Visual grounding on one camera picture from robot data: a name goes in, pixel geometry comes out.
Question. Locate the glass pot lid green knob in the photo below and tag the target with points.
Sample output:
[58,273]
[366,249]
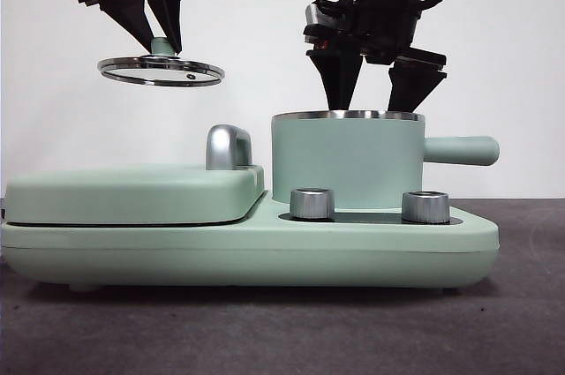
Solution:
[160,46]

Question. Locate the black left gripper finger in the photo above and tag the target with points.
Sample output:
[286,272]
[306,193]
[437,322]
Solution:
[130,17]
[172,13]

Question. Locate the mint green breakfast machine base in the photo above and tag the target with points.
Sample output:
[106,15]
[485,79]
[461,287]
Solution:
[265,251]

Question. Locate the mint green griddle lid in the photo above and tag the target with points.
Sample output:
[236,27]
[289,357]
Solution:
[132,194]

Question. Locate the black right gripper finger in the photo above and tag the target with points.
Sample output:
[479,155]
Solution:
[408,88]
[337,84]

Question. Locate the silver control knob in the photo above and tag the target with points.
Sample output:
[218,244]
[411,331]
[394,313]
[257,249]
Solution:
[424,207]
[311,204]

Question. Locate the pale grey right wrist camera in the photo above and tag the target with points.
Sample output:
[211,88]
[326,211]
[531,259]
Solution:
[318,15]

